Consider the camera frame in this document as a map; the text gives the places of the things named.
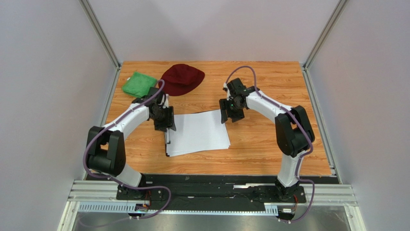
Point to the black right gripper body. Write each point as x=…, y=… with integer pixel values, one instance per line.
x=231, y=112

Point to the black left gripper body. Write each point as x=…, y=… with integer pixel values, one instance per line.
x=164, y=118

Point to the black clipboard folder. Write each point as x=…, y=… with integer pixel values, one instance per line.
x=166, y=144

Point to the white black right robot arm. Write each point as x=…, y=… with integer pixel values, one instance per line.
x=294, y=134

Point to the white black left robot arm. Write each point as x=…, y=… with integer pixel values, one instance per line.
x=105, y=153

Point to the green folded cloth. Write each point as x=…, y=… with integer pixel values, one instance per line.
x=138, y=84

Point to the dark red cap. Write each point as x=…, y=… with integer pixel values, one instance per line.
x=181, y=79

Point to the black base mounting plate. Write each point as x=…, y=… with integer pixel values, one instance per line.
x=216, y=193

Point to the aluminium frame rail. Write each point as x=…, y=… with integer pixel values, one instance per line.
x=331, y=206

